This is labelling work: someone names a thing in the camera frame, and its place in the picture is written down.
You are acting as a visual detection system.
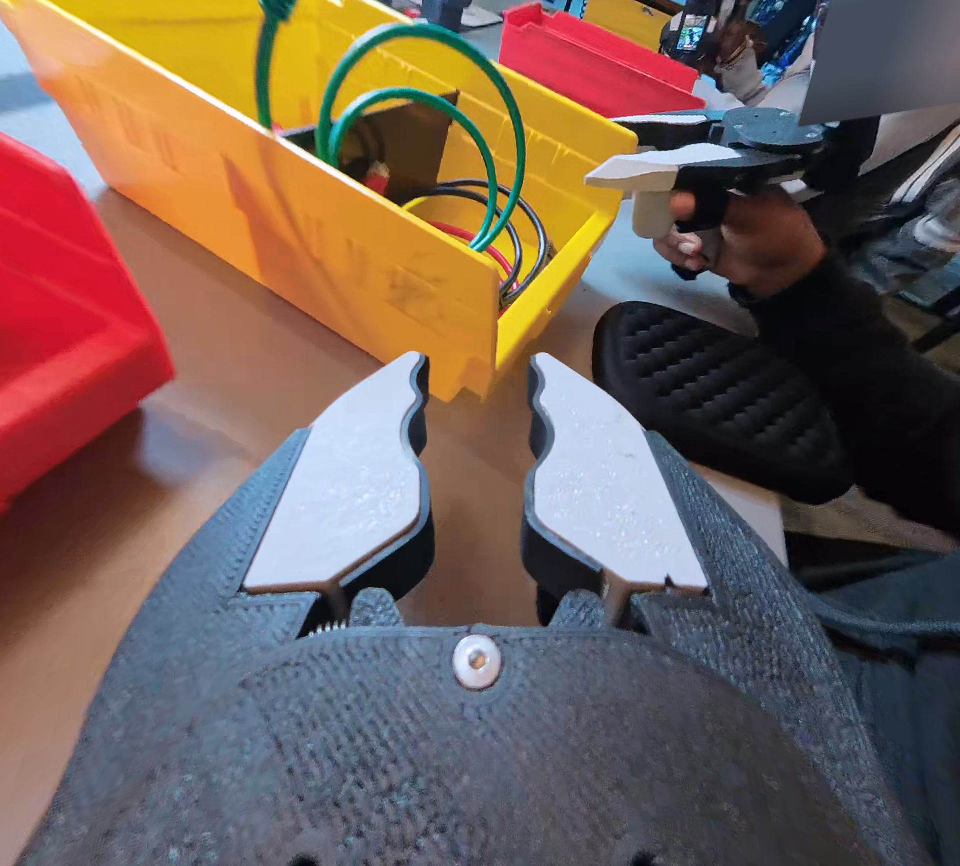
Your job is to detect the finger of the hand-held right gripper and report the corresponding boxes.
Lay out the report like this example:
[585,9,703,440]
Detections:
[585,143,744,239]
[611,110,726,130]

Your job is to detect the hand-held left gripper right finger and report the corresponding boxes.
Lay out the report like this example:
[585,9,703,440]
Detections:
[521,353,711,629]

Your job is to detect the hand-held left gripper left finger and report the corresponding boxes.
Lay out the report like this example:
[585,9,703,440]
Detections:
[241,350,436,632]

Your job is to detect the black ethernet cable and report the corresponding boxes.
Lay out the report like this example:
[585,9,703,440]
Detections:
[405,179,556,305]

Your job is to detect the red ethernet cable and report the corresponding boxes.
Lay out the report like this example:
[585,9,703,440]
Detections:
[365,161,520,316]

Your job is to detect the yellow plastic bin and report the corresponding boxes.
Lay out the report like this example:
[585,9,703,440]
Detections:
[0,0,639,404]
[583,0,674,51]

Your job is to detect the red plastic bin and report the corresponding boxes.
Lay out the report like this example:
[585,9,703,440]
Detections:
[0,131,176,515]

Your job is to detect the person's right forearm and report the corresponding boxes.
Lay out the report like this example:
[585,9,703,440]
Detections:
[731,249,960,537]

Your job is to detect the person's right hand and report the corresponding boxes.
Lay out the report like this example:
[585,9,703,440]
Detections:
[652,182,830,297]

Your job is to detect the red ribbed plastic crate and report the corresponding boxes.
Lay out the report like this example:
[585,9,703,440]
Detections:
[498,1,708,119]

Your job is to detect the black tabletop device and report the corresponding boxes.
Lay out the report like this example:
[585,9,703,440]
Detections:
[421,0,479,32]

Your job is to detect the person's jeans leg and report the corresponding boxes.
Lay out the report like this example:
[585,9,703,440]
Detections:
[787,551,960,866]

